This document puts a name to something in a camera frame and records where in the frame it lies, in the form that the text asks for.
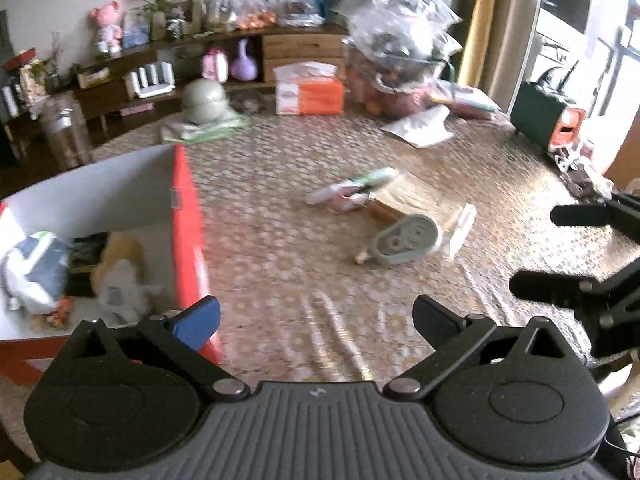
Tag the black packet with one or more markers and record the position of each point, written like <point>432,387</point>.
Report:
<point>87,265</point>

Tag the clear plastic jar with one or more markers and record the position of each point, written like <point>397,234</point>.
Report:
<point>67,132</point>

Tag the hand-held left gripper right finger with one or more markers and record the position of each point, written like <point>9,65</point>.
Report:
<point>435,321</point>

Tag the white router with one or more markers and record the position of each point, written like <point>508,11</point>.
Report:
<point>150,82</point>

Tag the pink small bag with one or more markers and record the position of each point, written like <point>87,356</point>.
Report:
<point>215,66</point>

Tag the red flat box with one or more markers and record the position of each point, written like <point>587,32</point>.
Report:
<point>20,59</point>

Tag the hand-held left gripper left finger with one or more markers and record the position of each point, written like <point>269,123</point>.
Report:
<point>197,321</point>

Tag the clear plastic bag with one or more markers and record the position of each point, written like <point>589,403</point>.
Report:
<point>230,2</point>

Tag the wooden sideboard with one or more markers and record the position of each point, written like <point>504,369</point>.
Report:
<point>300,50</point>

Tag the tan soft object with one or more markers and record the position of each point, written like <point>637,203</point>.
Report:
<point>122,250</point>

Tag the orange white tissue box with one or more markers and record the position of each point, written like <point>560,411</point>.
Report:
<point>312,95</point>

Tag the red shoe box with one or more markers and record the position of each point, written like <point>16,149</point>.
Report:
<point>190,240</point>

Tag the green white tube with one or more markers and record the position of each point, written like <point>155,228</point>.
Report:
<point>372,179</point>

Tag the pile of oranges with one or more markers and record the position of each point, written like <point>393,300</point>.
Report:
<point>257,20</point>

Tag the white paper sheet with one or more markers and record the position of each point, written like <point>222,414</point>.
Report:
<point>420,127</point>

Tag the grey green tape dispenser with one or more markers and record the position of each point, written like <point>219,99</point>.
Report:
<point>407,240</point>

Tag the clear plastic wrapper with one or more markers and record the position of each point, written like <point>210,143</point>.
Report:
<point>462,232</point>

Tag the colourful flat packets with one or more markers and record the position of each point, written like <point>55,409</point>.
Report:
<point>465,102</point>

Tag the pink plush doll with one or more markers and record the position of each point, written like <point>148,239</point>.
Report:
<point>107,27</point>

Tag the green white folded cloth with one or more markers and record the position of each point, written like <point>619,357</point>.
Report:
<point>200,132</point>

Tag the dark brown object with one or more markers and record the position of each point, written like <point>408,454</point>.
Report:
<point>587,182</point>

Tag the pink white tube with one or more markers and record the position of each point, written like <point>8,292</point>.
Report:
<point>335,197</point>

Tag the white bottle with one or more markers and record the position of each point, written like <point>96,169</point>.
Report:
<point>10,101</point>

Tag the yellow curtain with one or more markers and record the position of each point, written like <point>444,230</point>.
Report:
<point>480,30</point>

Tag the purple vase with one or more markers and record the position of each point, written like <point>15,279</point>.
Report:
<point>244,65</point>

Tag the white tan plush toy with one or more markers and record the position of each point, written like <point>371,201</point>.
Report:
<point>125,292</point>

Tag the small orange white object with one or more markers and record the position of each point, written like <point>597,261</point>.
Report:
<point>55,312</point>

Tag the clear plastic bags of items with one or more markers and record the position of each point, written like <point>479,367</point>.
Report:
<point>395,45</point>

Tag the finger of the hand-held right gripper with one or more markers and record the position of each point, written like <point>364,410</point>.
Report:
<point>545,287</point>
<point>580,215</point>

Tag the photo frame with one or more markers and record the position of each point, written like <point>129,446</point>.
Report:
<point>186,15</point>

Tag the white blue packet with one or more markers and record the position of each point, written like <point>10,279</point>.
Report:
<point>37,270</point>

